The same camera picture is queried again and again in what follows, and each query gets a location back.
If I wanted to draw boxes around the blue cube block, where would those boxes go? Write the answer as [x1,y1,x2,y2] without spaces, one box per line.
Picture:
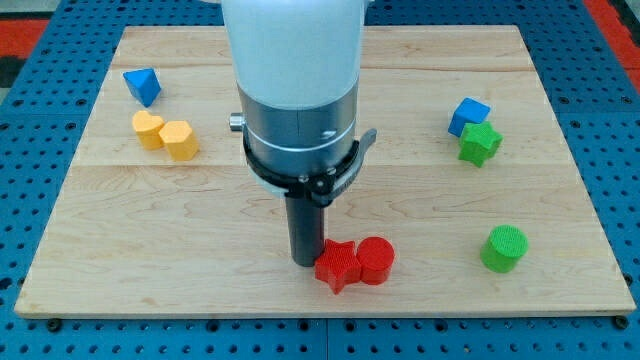
[448,97,491,137]

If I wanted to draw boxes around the black clamp ring with lever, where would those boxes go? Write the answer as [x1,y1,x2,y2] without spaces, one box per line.
[242,128,378,209]

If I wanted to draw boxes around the blue triangular block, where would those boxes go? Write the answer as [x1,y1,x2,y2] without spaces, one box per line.
[123,68,161,107]

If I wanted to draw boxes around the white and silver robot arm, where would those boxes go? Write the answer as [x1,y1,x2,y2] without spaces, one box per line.
[221,0,369,176]

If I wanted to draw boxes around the red cylinder block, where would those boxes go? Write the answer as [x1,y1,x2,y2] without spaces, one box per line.
[356,237,395,285]

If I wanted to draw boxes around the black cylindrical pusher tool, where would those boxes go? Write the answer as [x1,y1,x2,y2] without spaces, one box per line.
[285,197,324,267]

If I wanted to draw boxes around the red star block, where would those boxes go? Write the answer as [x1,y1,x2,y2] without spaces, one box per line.
[315,239,361,294]

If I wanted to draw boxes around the green cylinder block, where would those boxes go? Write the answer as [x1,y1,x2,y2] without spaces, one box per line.
[480,224,529,273]

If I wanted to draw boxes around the green star block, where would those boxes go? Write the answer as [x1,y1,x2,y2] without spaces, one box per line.
[458,121,503,168]

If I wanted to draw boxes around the yellow hexagon block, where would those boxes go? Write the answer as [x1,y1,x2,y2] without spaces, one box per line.
[159,120,199,161]

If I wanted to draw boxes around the yellow heart block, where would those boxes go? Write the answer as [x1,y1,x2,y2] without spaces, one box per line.
[132,110,165,150]

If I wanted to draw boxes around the light wooden board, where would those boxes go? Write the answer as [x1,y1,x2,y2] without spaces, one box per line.
[15,26,635,319]

